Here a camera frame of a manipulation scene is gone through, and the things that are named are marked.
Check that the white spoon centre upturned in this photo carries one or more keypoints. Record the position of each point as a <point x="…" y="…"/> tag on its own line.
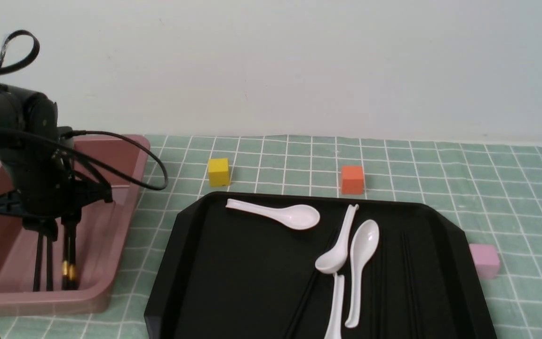
<point x="331" y="261"/>

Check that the yellow cube block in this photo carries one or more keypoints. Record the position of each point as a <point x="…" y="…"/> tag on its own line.
<point x="219" y="172"/>

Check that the black chopstick gold band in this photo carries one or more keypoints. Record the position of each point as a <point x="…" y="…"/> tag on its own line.
<point x="68" y="263"/>

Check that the black plastic tray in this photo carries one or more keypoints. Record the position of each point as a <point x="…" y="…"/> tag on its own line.
<point x="229" y="274"/>

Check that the black chopstick diagonal on tray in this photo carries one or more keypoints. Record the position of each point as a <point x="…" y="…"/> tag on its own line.
<point x="317" y="283"/>

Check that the pink plastic bin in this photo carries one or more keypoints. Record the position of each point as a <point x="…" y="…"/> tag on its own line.
<point x="101" y="236"/>

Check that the orange cube block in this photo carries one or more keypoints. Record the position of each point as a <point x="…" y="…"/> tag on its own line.
<point x="352" y="180"/>

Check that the white spoon bottom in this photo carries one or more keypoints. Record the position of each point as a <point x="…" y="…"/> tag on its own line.
<point x="334" y="326"/>

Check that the white spoon top left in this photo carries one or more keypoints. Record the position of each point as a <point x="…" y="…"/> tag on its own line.
<point x="296" y="217"/>

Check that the black chopstick in bin right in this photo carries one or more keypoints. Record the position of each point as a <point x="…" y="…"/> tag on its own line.
<point x="50" y="265"/>

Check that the white spoon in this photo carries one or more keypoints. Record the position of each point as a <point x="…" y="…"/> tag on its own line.
<point x="334" y="326"/>
<point x="296" y="217"/>
<point x="363" y="246"/>

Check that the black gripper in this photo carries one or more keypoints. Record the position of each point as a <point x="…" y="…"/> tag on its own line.
<point x="40" y="188"/>

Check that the black chopstick in bin left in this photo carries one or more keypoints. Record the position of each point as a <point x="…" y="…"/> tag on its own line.
<point x="38" y="263"/>

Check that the pink cube block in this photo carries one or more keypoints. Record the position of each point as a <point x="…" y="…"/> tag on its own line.
<point x="486" y="260"/>

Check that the green grid table cloth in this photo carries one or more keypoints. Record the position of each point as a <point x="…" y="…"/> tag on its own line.
<point x="493" y="192"/>

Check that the black chopstick in bin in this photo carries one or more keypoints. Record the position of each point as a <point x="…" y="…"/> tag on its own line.
<point x="50" y="265"/>
<point x="38" y="263"/>

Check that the black chopstick tray right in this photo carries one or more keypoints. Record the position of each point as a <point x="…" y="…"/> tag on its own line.
<point x="416" y="330"/>

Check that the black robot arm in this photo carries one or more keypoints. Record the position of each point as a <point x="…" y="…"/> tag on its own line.
<point x="30" y="116"/>

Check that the white spoon right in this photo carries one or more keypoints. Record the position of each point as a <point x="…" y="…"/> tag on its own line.
<point x="363" y="246"/>

